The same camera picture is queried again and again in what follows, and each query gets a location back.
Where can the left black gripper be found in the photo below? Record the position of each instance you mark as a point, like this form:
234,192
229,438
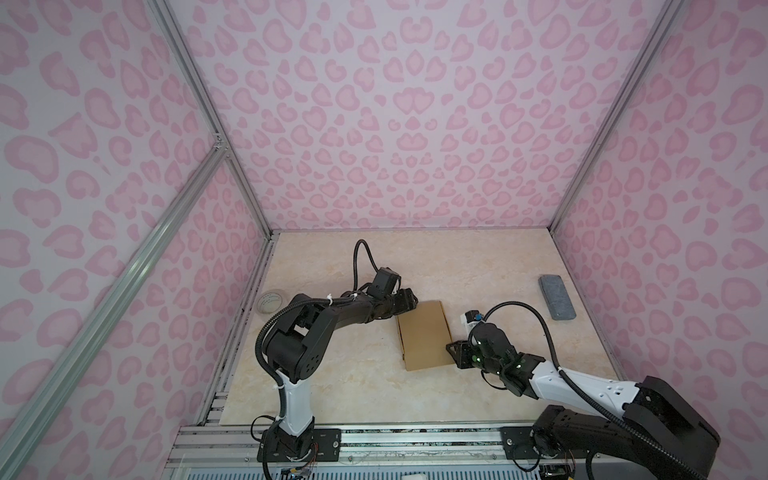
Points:
406,301

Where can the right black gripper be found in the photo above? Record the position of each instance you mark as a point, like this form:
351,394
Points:
461,348

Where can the brown cardboard box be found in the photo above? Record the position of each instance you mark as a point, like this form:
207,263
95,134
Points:
424,334

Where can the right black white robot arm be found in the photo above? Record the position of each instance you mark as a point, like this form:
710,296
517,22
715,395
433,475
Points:
647,423

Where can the grey felt case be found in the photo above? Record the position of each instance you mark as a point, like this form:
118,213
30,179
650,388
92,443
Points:
556,297

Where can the clear tape roll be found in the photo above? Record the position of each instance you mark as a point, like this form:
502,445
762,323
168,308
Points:
270,302

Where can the left diagonal aluminium strut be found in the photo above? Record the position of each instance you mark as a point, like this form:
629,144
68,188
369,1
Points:
39,413

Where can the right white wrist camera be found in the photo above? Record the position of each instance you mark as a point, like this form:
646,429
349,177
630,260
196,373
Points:
471,318

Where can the right corner aluminium post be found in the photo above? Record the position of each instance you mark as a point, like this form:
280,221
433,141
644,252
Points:
670,14

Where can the corner aluminium post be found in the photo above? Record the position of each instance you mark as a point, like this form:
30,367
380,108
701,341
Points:
181,52
670,14

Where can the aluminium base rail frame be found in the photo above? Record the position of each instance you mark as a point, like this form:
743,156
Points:
360,445

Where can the left corner aluminium post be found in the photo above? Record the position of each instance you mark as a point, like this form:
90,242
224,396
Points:
181,52

